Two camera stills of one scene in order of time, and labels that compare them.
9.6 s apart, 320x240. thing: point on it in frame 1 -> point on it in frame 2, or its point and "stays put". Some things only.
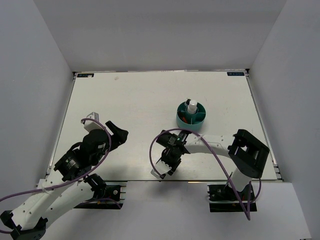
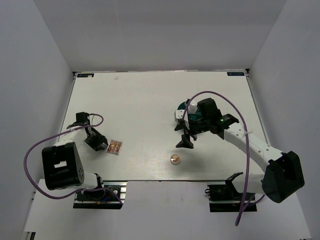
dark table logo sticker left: [85, 75] stays put
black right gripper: [175, 166] -> [185, 142]
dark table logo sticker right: [235, 74] stays put
